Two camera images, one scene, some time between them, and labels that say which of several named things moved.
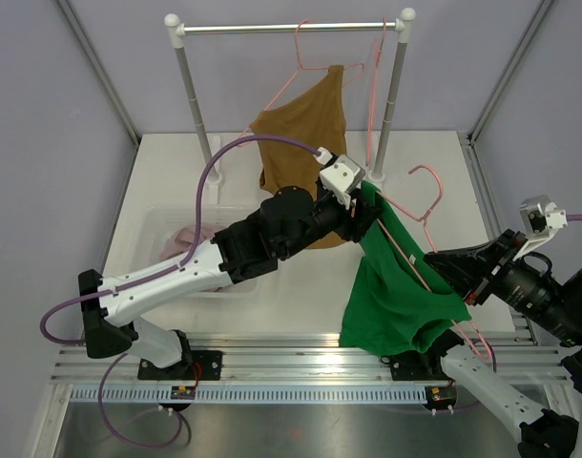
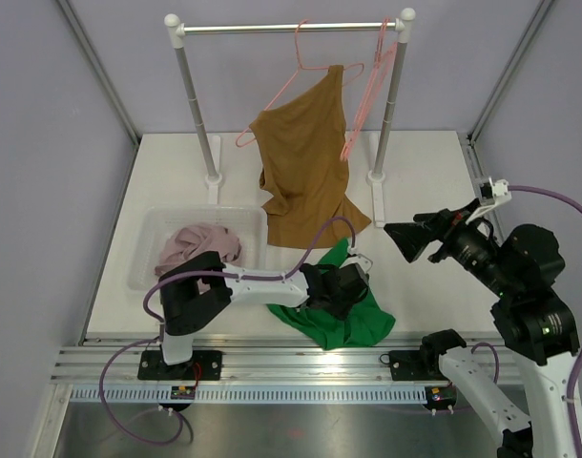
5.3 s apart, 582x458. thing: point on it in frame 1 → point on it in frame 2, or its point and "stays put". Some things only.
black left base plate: x=197 y=365 stays put
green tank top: x=396 y=295 → x=365 y=323
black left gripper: x=352 y=228 → x=340 y=310
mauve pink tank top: x=181 y=239 stays put
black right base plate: x=419 y=366 stays put
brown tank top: x=318 y=118 stays put
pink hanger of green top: x=427 y=223 → x=383 y=59
